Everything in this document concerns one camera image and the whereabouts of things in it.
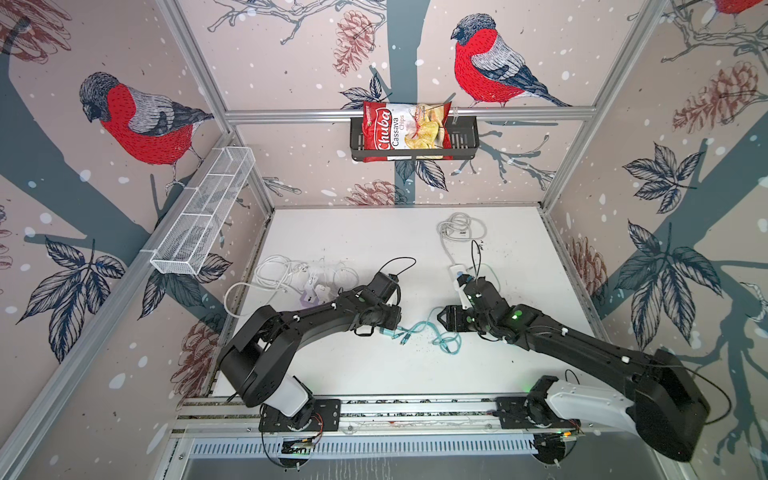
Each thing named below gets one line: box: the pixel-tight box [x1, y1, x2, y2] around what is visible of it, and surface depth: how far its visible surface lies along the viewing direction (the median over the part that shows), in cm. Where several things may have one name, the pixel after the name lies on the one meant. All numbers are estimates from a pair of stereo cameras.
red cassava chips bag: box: [362, 101, 454, 163], surface depth 90 cm
